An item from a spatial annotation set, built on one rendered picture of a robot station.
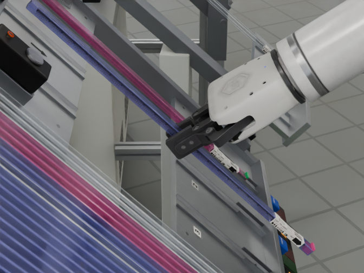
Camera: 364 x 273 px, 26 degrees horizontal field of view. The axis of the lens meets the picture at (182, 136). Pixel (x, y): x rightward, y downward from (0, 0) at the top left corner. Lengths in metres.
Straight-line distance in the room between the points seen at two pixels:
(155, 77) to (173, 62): 0.29
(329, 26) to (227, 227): 0.35
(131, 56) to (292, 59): 0.41
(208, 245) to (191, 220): 0.04
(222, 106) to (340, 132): 2.07
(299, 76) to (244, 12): 3.13
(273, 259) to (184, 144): 0.27
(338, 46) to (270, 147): 1.95
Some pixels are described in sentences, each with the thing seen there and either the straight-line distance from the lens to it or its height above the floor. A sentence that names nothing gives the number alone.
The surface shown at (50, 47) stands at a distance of 1.07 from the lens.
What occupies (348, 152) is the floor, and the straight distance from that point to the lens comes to 2.87.
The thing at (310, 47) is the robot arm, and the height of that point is 1.09.
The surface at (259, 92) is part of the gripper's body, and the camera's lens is 0.92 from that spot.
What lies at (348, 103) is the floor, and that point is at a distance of 3.21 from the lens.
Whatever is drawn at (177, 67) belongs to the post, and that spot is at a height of 0.79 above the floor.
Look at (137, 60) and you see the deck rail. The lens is 1.28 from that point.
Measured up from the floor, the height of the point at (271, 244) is 0.73.
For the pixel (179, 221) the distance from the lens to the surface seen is 1.02.
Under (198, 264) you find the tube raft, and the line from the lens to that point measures 0.96.
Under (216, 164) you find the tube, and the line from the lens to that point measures 1.02.
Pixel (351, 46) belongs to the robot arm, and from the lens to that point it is 0.92.
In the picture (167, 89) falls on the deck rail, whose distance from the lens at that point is 1.30.
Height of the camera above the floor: 1.46
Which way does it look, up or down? 30 degrees down
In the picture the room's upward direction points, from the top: straight up
